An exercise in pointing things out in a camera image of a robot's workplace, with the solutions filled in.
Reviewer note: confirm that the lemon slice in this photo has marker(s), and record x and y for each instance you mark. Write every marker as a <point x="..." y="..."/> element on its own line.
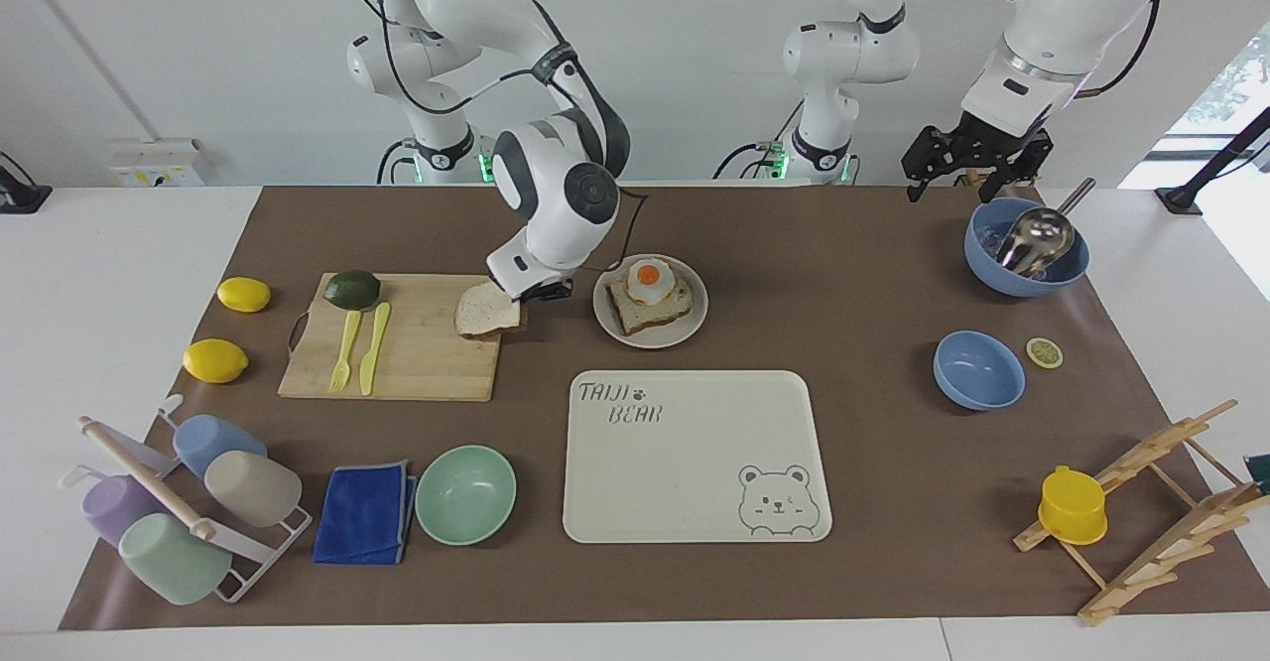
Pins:
<point x="1044" y="352"/>

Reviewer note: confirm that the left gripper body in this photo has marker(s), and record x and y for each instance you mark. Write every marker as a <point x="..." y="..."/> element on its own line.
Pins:
<point x="987" y="143"/>

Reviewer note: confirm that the yellow plastic cup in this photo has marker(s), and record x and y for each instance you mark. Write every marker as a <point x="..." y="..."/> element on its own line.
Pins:
<point x="1072" y="504"/>

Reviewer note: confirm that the wooden cutting board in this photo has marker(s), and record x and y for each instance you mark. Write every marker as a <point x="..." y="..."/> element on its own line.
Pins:
<point x="437" y="358"/>

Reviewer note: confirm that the blue plastic cup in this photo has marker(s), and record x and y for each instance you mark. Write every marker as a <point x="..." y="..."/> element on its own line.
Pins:
<point x="223" y="440"/>

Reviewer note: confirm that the metal ladle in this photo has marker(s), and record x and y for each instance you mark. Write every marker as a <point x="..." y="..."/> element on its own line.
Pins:
<point x="1037" y="239"/>

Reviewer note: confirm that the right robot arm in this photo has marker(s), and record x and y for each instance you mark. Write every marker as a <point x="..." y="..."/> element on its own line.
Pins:
<point x="451" y="6"/>

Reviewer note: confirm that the yellow-green plastic fork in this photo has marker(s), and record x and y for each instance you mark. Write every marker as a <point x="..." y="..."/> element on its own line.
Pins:
<point x="344" y="353"/>

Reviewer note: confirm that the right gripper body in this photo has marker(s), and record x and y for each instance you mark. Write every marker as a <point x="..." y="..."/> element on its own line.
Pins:
<point x="552" y="291"/>

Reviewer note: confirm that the beige round plate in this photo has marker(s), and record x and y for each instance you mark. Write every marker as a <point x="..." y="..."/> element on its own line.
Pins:
<point x="650" y="333"/>

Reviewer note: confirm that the mint green bowl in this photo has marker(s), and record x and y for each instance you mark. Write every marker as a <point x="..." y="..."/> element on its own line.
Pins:
<point x="464" y="495"/>

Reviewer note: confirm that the cream tray with bear print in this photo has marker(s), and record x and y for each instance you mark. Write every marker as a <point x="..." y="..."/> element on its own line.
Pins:
<point x="675" y="462"/>

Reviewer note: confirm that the yellow-green plastic knife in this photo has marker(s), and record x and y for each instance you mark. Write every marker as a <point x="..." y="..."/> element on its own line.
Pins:
<point x="371" y="358"/>

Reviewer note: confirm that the fried egg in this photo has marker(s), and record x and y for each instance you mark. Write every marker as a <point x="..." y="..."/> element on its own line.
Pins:
<point x="650" y="282"/>

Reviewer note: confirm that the mint green plastic cup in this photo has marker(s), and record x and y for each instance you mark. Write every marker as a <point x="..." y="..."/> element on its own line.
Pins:
<point x="174" y="562"/>

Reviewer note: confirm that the toasted bread slice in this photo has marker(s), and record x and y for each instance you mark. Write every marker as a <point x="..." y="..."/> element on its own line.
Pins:
<point x="635" y="312"/>

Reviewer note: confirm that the white bread slice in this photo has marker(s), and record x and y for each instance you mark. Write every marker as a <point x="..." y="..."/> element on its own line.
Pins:
<point x="484" y="313"/>

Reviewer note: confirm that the small blue bowl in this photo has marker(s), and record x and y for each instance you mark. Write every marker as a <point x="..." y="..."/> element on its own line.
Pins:
<point x="977" y="371"/>

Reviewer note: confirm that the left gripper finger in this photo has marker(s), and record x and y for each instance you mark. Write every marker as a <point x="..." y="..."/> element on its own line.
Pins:
<point x="925" y="153"/>
<point x="1017" y="175"/>

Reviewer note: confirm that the blue folded cloth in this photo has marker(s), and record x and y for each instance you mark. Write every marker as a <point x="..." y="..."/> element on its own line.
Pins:
<point x="362" y="512"/>

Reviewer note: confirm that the large blue bowl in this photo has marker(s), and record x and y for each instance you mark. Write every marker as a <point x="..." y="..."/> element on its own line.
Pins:
<point x="1027" y="282"/>

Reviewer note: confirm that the white cup rack with rod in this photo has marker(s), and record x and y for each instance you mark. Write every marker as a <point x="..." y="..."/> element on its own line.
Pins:
<point x="149" y="480"/>

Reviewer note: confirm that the beige plastic cup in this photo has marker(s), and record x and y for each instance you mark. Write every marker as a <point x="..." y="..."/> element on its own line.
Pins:
<point x="256" y="487"/>

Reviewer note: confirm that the wooden drying rack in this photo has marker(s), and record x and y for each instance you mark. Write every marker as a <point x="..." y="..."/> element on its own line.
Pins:
<point x="1156" y="455"/>

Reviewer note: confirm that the black stand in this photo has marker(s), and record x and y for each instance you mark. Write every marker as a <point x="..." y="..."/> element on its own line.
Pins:
<point x="1206" y="173"/>
<point x="18" y="195"/>

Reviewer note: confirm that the purple plastic cup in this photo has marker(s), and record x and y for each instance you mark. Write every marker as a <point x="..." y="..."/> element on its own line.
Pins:
<point x="114" y="504"/>

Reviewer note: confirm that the white wall socket box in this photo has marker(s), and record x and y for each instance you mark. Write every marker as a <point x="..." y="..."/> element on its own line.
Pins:
<point x="159" y="163"/>

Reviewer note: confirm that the dark green avocado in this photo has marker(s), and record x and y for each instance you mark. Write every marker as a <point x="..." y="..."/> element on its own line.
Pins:
<point x="351" y="290"/>

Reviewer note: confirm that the yellow lemon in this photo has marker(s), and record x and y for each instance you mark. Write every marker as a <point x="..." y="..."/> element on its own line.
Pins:
<point x="243" y="294"/>
<point x="214" y="360"/>

